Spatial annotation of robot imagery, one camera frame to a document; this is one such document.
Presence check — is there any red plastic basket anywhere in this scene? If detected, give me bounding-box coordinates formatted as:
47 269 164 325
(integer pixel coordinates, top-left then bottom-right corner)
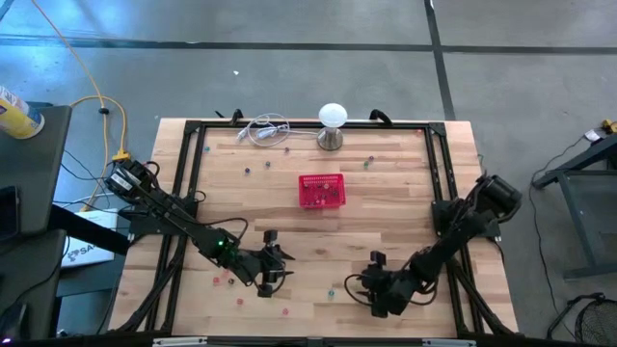
297 173 347 210

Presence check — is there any yellow extension cable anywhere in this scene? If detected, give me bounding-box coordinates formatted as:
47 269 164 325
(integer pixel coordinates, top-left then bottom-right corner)
29 0 129 213

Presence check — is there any yellow wipes canister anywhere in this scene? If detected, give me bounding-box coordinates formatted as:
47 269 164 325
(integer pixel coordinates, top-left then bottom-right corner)
0 85 46 141

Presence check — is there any dark grey desk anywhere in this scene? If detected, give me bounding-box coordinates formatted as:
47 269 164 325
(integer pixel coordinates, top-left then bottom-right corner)
0 101 73 237
0 228 67 341

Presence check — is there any black mesh wastebasket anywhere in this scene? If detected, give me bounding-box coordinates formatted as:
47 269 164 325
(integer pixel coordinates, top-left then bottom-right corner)
573 296 617 346

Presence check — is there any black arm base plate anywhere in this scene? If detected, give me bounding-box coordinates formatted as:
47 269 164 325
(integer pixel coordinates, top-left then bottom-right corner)
433 200 502 238
128 196 200 237

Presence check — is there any silver metal bracket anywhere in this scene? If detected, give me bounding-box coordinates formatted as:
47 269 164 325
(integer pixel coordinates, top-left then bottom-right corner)
421 338 478 347
151 336 209 347

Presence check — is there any dark metal desk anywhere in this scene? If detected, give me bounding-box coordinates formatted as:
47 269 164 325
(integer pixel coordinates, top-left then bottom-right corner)
531 132 617 280

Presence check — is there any dark tablet screen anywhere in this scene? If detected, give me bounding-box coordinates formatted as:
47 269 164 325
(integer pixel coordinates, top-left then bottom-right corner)
0 185 21 242

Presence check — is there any white lamp cable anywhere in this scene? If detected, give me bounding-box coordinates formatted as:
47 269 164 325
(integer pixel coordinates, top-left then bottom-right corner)
235 112 320 148

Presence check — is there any black bar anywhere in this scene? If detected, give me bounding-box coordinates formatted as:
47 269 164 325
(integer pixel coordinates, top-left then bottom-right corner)
47 204 131 256

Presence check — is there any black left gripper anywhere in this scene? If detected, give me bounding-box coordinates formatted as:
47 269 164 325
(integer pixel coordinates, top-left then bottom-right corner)
238 229 296 298

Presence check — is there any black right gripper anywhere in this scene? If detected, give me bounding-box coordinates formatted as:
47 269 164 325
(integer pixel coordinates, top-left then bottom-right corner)
362 251 420 318

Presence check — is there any white printed cardboard box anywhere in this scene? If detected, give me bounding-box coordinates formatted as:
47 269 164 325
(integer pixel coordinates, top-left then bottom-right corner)
61 209 120 270

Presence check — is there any white dome lamp metal base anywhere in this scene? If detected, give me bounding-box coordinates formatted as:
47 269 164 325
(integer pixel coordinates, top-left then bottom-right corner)
316 102 349 152

